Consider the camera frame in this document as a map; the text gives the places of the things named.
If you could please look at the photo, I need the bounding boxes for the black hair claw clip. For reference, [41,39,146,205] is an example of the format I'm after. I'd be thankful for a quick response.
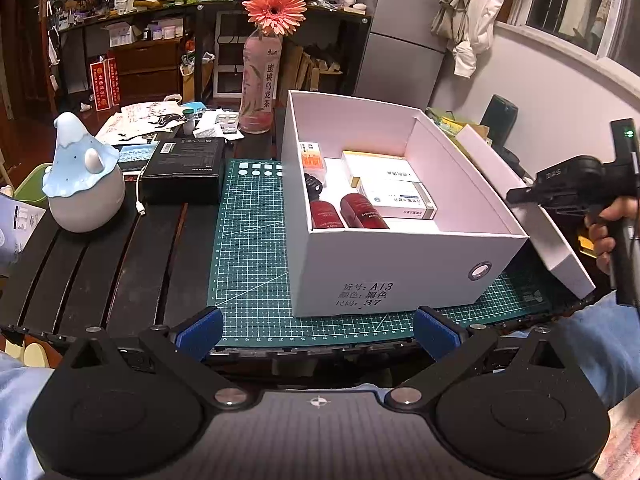
[303,173,326,200]

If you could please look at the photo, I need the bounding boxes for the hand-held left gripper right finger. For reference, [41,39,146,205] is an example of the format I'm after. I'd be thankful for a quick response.
[376,306,586,410]

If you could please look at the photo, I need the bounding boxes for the red sign boards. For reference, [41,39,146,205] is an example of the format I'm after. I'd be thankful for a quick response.
[89,56,122,111]

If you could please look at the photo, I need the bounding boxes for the orange gerbera flower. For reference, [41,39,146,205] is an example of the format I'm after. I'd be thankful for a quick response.
[242,0,307,37]

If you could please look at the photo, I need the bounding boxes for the orange and white medicine box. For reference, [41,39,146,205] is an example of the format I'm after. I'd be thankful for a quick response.
[298,141,326,170]

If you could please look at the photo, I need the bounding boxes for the white usb cable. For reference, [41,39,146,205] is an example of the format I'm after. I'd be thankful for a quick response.
[134,172,148,217]

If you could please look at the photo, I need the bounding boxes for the person's leg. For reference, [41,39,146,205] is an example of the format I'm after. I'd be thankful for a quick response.
[550,290,640,411]
[0,350,56,480]

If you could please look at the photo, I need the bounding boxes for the blue mountain-shaped white lamp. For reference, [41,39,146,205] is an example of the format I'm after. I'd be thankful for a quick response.
[41,111,126,233]

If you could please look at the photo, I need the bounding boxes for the window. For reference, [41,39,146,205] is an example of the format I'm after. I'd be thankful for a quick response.
[495,0,640,76]

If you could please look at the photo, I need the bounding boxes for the white medicine box blue logo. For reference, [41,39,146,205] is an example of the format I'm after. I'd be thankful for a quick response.
[356,180,438,221]

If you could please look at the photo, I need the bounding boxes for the person's left leg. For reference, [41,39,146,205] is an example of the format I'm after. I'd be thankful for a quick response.
[0,350,56,480]

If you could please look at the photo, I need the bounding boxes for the black product box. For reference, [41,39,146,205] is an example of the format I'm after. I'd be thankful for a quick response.
[138,137,227,204]

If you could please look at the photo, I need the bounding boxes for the flat cardboard boxes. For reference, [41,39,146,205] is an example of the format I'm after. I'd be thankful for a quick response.
[282,42,346,93]

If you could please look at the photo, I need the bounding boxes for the green cutting mat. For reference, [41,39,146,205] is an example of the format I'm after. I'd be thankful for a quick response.
[207,159,556,348]

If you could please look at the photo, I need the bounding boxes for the green plastic tray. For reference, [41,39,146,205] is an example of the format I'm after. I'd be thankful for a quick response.
[14,165,51,201]

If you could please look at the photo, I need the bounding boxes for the pink tea bottle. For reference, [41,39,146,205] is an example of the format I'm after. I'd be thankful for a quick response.
[239,30,283,135]

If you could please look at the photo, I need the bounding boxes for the blue picture postcard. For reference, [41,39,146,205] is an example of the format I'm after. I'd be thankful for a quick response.
[116,142,161,171]

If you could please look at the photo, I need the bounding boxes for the beige hanging jacket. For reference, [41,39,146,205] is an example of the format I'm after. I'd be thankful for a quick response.
[431,0,476,45]

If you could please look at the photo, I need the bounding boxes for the silver refrigerator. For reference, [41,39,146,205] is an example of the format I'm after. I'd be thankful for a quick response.
[352,0,456,111]

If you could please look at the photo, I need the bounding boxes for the open white carton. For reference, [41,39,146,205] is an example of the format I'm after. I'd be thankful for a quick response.
[107,22,146,48]

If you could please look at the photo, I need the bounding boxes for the white hanging shirt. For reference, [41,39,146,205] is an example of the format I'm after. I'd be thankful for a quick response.
[452,10,493,79]

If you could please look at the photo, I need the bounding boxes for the white medicine box yellow strip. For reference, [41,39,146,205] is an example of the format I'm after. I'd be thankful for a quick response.
[341,150,423,188]

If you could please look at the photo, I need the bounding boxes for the brown wooden door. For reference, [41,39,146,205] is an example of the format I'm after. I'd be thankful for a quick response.
[0,0,51,121]

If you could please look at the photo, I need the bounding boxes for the brown wooden drawer cabinet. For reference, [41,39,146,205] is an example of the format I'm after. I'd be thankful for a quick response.
[107,37,183,106]

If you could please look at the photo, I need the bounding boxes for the dark green cylinder appliance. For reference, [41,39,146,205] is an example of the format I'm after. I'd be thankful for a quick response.
[480,94,520,146]

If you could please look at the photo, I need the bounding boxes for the pale printed blanket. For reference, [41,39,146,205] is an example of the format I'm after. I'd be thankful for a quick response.
[592,395,640,480]

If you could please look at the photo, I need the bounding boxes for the person's right hand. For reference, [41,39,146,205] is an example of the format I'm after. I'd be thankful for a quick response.
[585,196,640,277]

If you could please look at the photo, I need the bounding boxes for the white cardboard shoe box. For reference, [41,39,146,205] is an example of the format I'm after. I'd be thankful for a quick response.
[281,90,531,317]

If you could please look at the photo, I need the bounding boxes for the dark red cosmetic bottle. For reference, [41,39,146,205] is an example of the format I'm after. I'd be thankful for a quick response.
[340,192,391,231]
[310,199,346,231]

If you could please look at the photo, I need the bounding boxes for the silver pill blister packs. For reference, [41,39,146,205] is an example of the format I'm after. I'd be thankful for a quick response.
[216,112,243,135]

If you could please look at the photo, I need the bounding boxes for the white cardboard box lid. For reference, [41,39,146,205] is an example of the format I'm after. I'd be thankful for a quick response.
[452,124,596,300]

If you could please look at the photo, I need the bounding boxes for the black computer desk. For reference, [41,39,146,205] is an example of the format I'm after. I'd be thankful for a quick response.
[47,0,373,111]

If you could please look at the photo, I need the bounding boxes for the yellow panda tissue box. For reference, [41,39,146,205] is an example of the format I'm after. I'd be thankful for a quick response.
[429,107,478,138]

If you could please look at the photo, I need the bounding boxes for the horse painting paper prints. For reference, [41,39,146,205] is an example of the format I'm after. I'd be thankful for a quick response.
[95,101,188,147]

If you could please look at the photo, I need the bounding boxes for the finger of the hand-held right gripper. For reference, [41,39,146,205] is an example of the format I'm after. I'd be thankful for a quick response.
[506,186,543,207]

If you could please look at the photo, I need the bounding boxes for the black slatted desktop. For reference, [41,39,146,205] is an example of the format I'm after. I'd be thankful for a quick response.
[0,105,596,361]

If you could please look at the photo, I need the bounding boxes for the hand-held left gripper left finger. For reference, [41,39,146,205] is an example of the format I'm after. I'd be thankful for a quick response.
[50,305,257,411]

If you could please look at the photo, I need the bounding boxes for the person's right leg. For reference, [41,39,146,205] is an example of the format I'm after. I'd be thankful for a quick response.
[550,290,640,411]

